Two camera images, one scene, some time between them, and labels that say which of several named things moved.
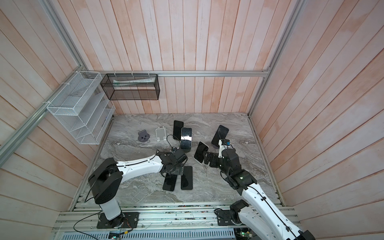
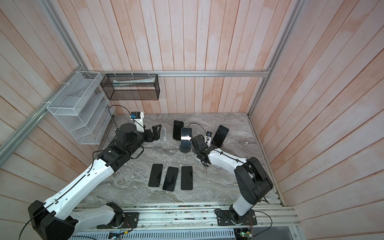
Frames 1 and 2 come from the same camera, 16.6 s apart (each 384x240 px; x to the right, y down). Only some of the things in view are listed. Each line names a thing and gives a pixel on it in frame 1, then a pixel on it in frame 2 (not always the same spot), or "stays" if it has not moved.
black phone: (187, 178) stays
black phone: (169, 182) stays
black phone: (177, 131) stays
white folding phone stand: (160, 134) stays
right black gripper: (213, 163) -> (194, 149)
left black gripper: (179, 171) -> (156, 134)
